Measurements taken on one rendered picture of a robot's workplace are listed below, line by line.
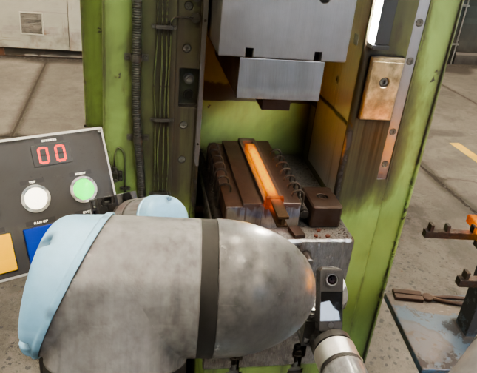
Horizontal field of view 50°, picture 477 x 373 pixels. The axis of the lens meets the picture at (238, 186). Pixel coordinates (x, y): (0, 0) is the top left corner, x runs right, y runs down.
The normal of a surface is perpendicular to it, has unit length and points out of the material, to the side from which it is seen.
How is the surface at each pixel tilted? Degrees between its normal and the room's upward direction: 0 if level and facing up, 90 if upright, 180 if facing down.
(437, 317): 0
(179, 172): 90
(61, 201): 60
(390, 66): 90
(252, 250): 28
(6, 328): 0
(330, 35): 90
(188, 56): 90
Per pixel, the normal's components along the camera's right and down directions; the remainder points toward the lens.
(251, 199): 0.09, -0.88
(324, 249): 0.16, 0.46
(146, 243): 0.11, -0.70
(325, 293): 0.15, -0.04
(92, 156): 0.53, -0.07
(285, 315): 0.67, 0.32
